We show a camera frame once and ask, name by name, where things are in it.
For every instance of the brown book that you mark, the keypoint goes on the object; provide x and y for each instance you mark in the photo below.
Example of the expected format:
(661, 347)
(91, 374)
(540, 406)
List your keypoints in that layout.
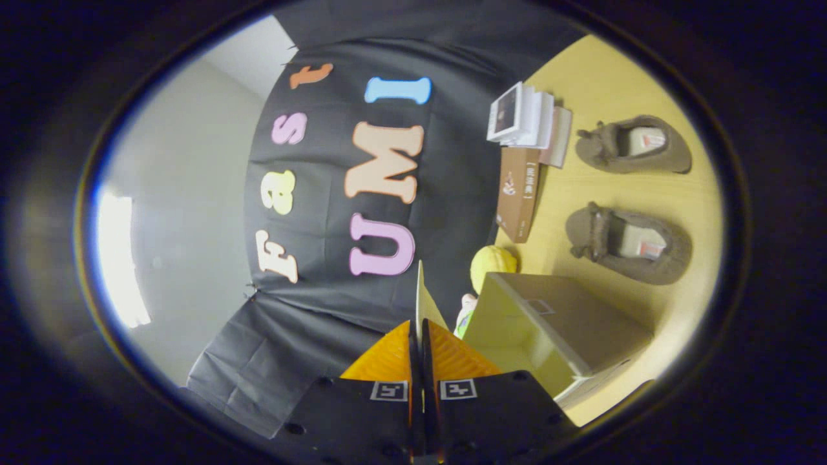
(517, 194)

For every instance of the brown fuzzy shoe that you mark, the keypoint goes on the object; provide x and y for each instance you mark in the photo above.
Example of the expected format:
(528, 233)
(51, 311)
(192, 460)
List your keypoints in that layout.
(597, 145)
(594, 236)

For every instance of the pink green plush toy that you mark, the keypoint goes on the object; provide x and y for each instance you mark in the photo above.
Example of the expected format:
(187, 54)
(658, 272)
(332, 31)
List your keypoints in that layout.
(466, 316)

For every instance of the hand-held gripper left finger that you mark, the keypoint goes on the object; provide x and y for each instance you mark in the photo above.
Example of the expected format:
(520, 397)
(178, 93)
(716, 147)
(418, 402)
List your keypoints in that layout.
(413, 413)

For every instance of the pink cover book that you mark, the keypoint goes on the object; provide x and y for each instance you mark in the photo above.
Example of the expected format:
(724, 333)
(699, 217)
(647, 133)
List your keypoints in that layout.
(561, 135)

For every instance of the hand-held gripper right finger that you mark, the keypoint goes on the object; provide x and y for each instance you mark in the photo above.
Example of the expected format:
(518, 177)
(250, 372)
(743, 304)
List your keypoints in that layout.
(431, 413)

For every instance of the beige fabric storage box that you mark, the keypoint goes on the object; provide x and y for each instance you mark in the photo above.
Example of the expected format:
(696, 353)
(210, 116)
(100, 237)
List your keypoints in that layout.
(581, 323)

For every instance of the yellow plush toy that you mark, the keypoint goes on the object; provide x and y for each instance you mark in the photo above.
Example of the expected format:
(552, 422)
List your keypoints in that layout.
(494, 261)

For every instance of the plain white book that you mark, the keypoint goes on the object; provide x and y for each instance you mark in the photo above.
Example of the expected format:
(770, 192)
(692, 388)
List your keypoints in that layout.
(539, 119)

